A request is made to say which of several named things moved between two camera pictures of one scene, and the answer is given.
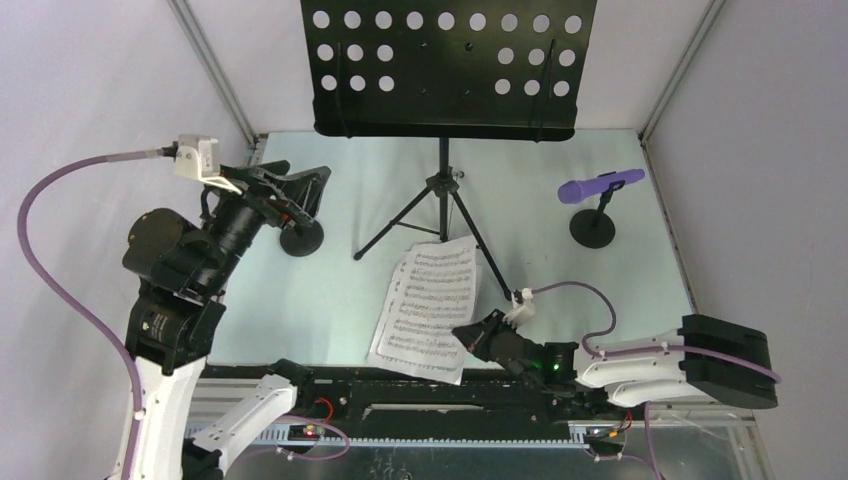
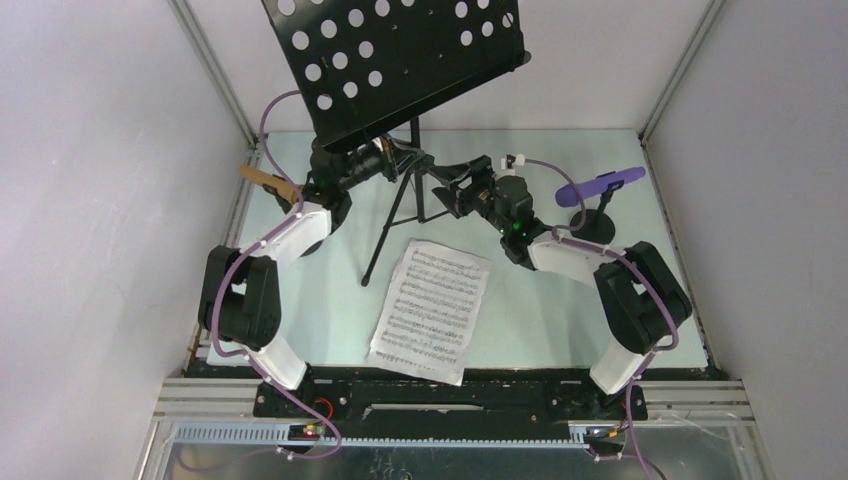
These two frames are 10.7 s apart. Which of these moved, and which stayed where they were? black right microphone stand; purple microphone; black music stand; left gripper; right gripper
Moved: left gripper; black music stand; right gripper
Stayed: black right microphone stand; purple microphone
